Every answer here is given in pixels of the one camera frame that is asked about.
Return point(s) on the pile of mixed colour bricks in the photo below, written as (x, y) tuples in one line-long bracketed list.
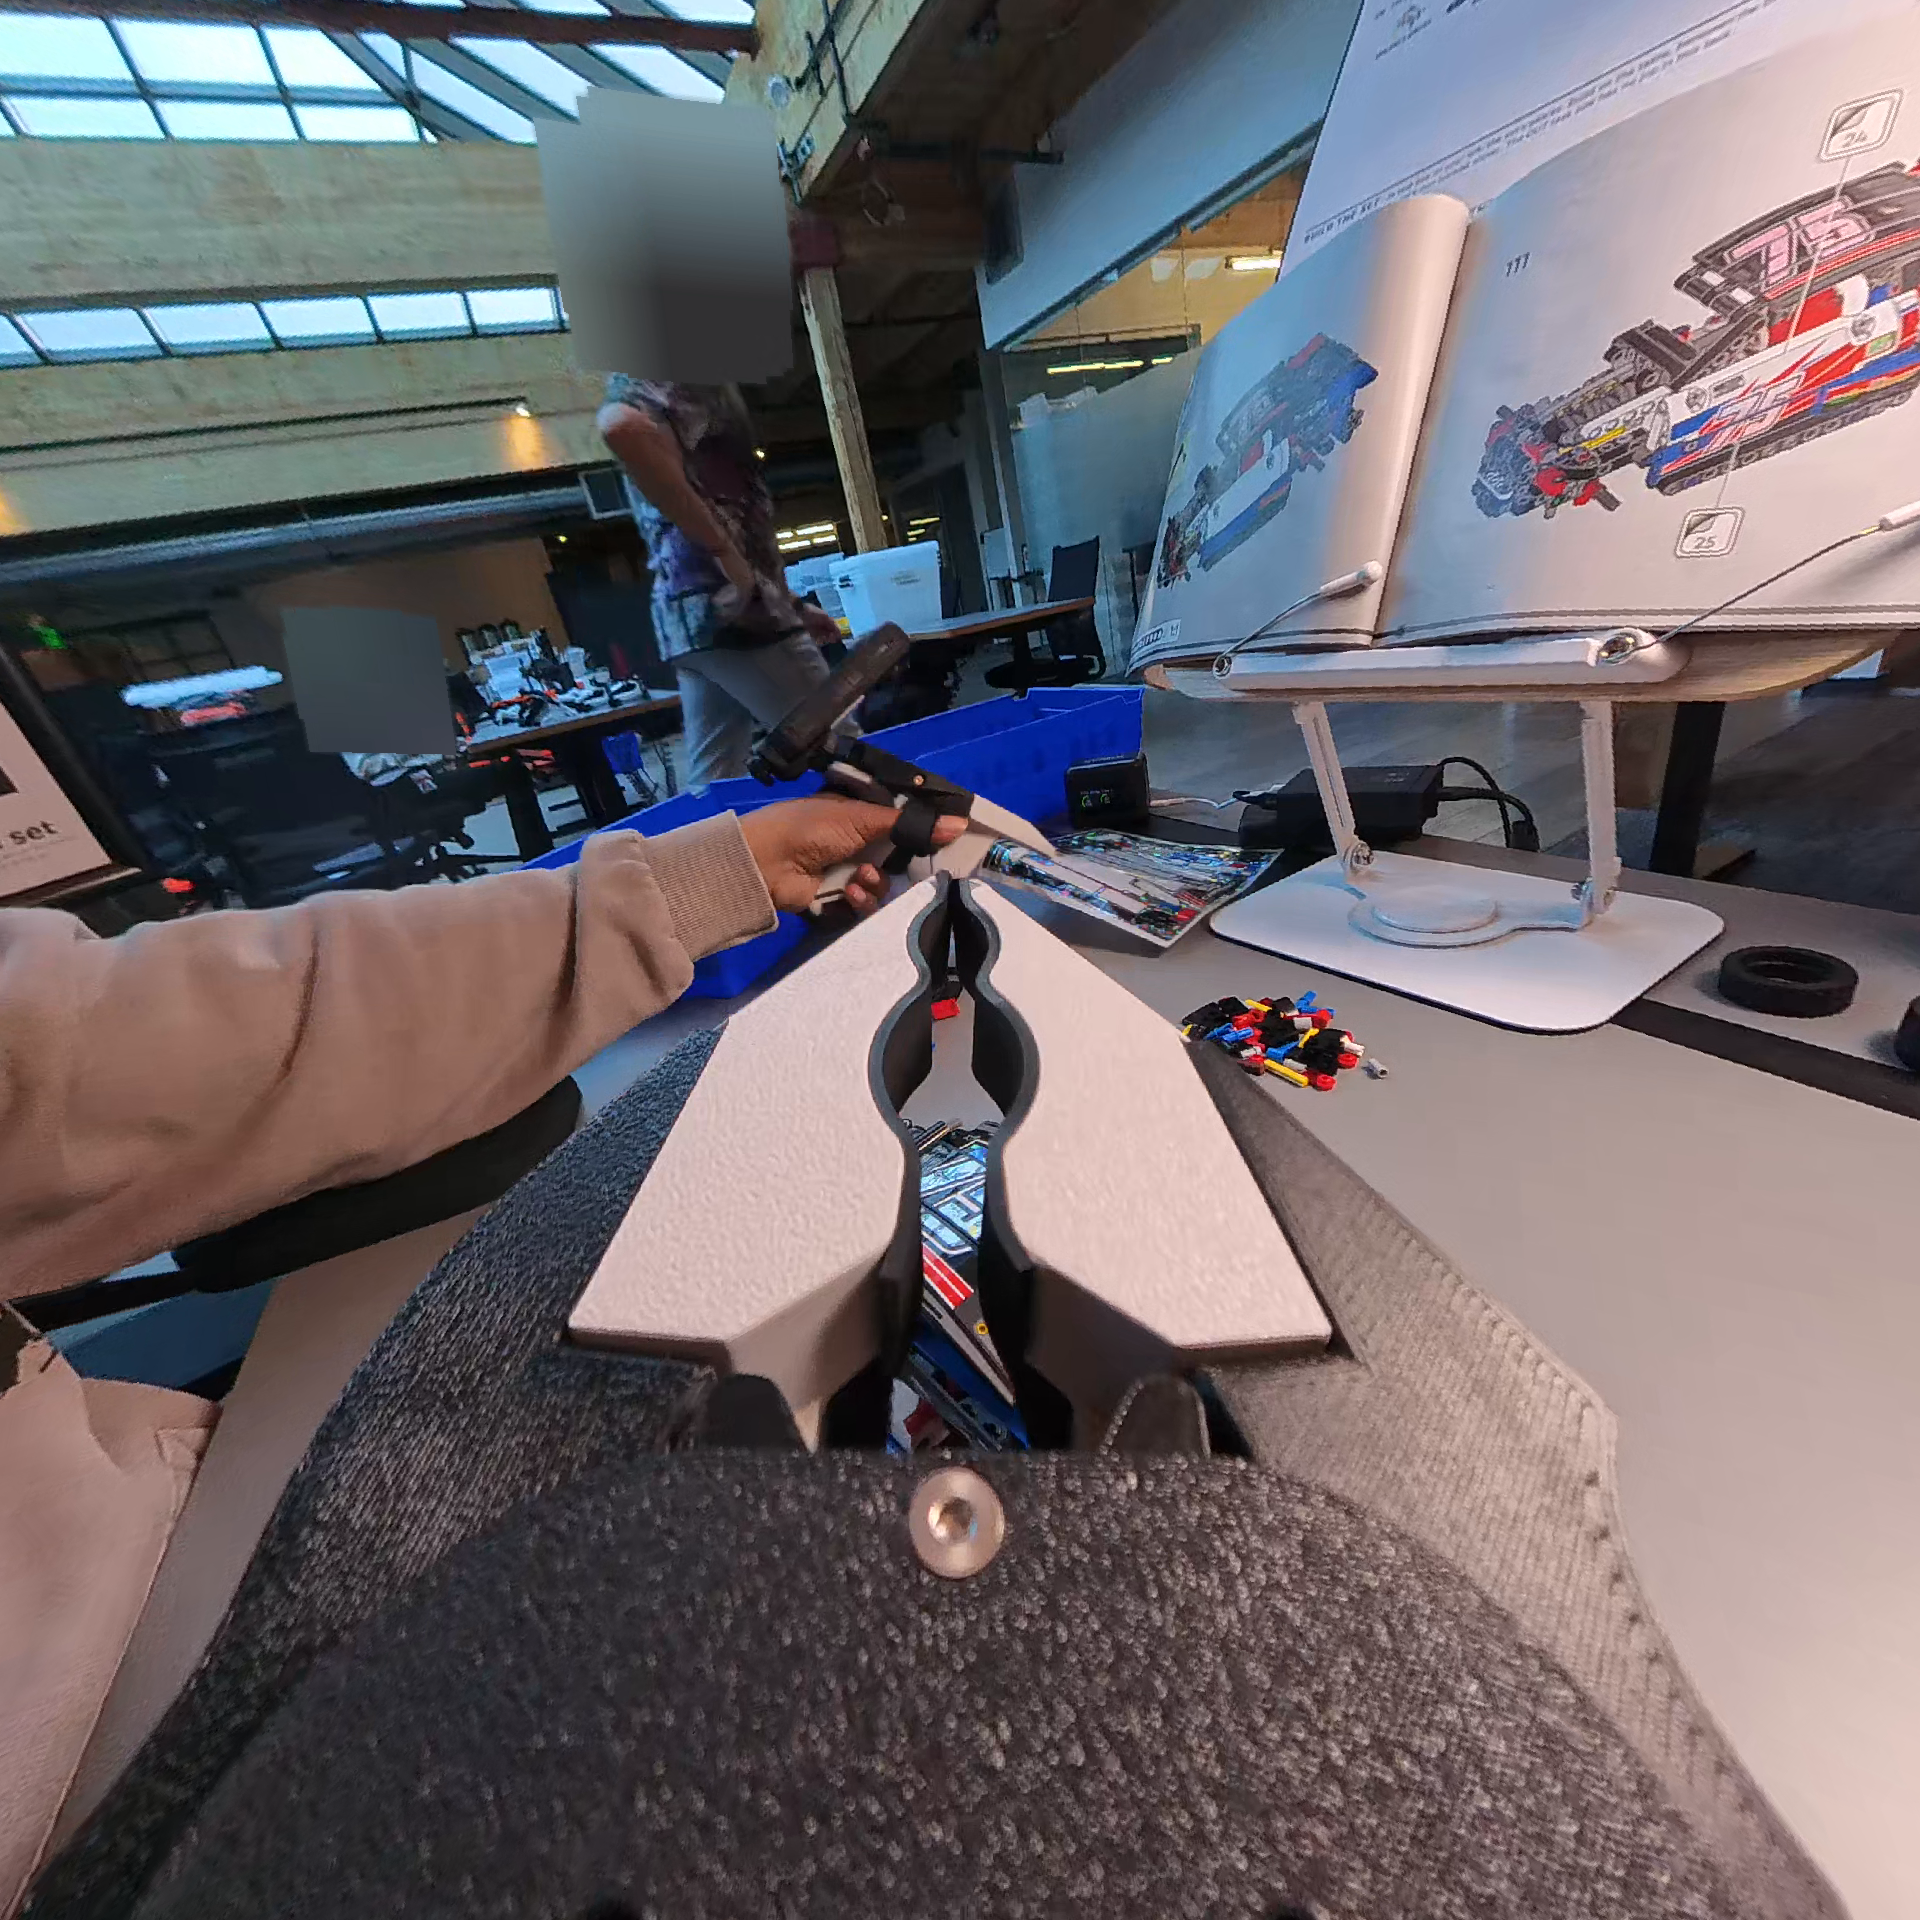
[(1276, 1039)]

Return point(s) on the person's left forearm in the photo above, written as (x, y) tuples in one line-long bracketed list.
[(375, 1021)]

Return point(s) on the black charger with green display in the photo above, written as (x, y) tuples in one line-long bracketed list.
[(1106, 791)]

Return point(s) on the framed marker sign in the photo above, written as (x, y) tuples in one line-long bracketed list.
[(44, 797)]

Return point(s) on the white book stand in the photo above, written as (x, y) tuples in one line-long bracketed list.
[(1469, 932)]

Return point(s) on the lego race car model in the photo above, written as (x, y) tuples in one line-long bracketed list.
[(954, 1245)]

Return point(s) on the lego instruction booklet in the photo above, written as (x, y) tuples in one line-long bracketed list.
[(1650, 330)]

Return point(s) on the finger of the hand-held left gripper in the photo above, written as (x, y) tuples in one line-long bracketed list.
[(991, 839)]

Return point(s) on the black power adapter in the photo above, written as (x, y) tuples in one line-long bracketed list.
[(1359, 810)]

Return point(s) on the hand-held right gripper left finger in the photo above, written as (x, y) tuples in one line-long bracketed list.
[(751, 1200)]

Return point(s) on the person's left hand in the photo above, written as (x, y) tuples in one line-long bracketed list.
[(810, 850)]

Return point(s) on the holographic sticker sheet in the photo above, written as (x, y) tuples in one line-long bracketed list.
[(1140, 886)]

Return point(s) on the black rubber tyre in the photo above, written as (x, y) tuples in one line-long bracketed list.
[(1787, 983), (1908, 1036)]

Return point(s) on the black chair armrest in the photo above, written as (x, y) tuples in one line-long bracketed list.
[(388, 1200)]

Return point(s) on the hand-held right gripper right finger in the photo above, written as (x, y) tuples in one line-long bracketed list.
[(1155, 1200)]

